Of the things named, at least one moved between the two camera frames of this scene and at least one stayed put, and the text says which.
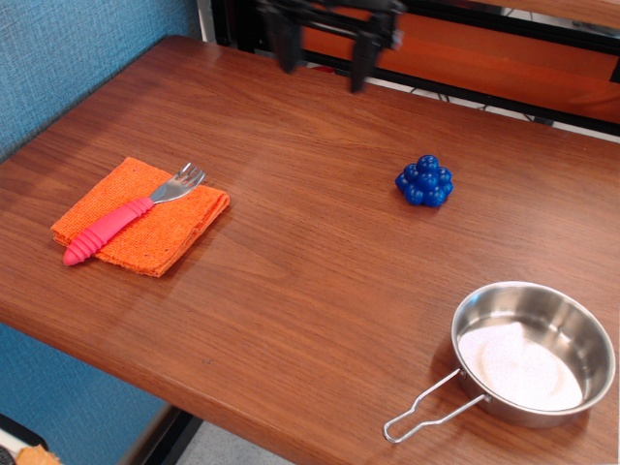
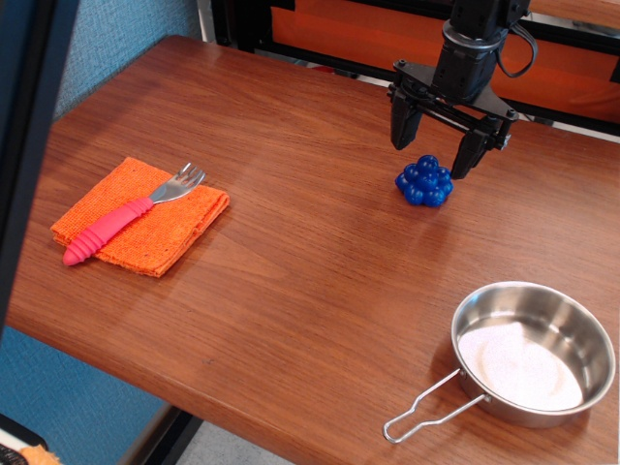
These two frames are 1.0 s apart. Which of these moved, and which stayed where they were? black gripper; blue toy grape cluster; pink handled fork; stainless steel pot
Moved: black gripper
Stayed: stainless steel pot; pink handled fork; blue toy grape cluster
